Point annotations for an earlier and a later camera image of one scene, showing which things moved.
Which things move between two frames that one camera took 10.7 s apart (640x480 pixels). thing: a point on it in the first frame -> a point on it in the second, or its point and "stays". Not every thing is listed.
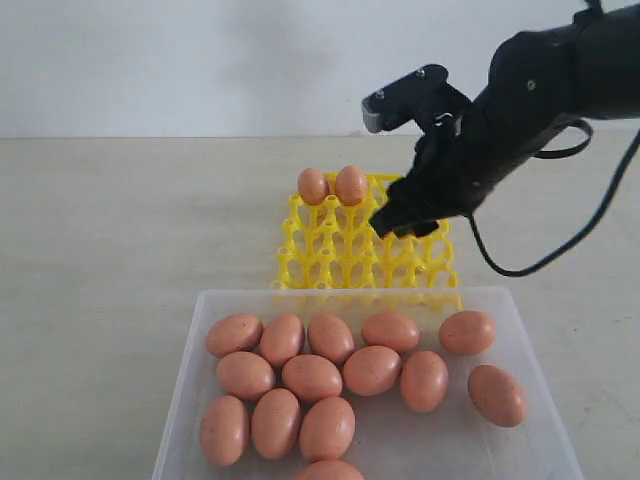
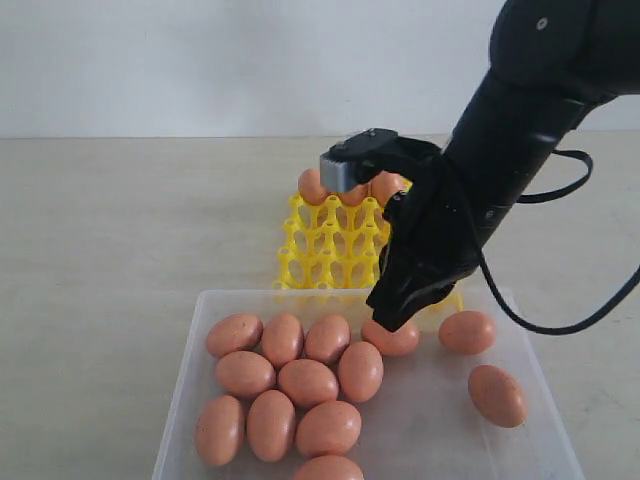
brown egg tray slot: x=312 y=185 stays
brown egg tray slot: x=424 y=381 -> x=385 y=184
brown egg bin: x=224 y=424 stays
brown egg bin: x=497 y=395 stays
